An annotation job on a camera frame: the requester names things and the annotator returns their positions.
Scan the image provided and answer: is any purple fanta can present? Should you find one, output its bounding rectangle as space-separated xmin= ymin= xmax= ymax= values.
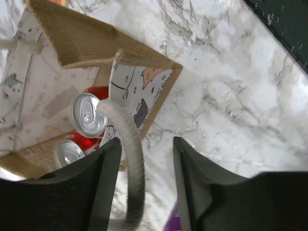
xmin=163 ymin=201 xmax=182 ymax=231

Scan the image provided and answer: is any black base frame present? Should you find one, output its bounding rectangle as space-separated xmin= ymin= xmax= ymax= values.
xmin=245 ymin=0 xmax=308 ymax=72

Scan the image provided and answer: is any orange snack packet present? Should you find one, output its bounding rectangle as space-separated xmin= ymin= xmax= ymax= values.
xmin=53 ymin=0 xmax=69 ymax=7

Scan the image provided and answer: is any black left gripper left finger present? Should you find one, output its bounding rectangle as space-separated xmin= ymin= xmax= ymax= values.
xmin=0 ymin=138 xmax=122 ymax=231

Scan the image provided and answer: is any red cola can front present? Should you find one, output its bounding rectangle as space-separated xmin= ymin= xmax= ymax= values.
xmin=53 ymin=131 xmax=104 ymax=168

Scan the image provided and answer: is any red cola can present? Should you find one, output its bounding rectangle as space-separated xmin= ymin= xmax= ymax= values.
xmin=53 ymin=131 xmax=104 ymax=168
xmin=70 ymin=87 xmax=109 ymax=138

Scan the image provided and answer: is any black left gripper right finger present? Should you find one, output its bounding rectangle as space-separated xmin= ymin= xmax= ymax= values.
xmin=173 ymin=137 xmax=308 ymax=231

